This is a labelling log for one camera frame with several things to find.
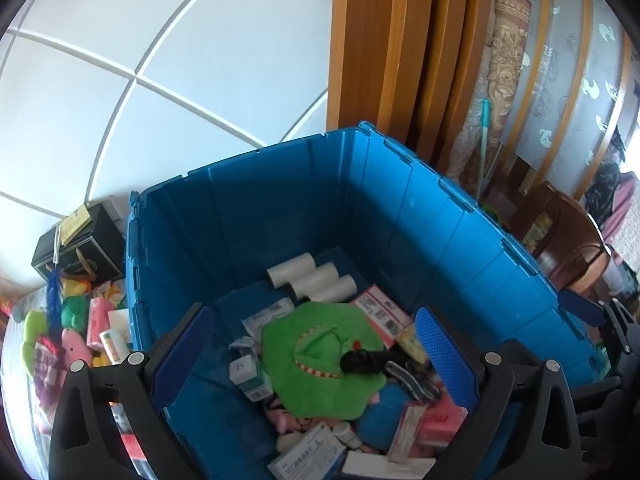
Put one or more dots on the light green plush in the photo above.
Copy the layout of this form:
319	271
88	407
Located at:
35	325

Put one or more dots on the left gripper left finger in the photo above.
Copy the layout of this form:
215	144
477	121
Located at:
86	443

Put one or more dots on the wooden door frame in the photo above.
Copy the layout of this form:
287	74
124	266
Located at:
407	66

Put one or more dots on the rolled patterned carpet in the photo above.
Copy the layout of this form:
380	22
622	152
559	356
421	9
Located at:
477	144

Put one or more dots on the green frog plush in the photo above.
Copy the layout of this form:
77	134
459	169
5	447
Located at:
301	354

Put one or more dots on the white paper roll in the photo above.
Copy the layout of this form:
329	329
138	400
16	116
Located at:
339	291
314	281
290	270

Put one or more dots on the blue feather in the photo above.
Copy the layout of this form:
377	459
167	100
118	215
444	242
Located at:
54	303

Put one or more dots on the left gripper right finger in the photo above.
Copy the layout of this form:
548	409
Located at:
521	422

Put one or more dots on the black gift box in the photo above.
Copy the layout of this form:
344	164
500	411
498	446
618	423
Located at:
96	254

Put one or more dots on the blue plastic storage bin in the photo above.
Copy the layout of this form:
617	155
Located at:
351	197

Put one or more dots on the red dress pig plush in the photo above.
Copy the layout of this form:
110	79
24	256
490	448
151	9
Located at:
75	348

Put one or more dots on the wooden chair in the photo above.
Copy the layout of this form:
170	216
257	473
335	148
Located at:
562	237

